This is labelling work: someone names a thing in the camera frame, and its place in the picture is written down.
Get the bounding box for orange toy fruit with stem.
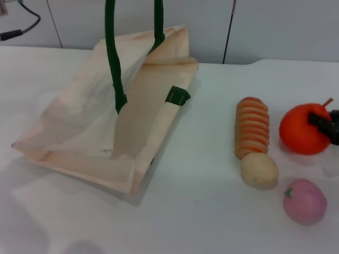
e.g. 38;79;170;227
279;97;335;156

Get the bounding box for orange striped toy bread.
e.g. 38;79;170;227
234;96;271;160

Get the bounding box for cream canvas bag green handles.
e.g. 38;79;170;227
11;0;200;195

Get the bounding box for beige toy potato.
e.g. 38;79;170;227
240;153;280;190

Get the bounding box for black cable with silver connector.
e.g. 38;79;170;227
0;0;42;42

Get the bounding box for pink toy peach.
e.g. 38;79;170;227
282;178;328;226

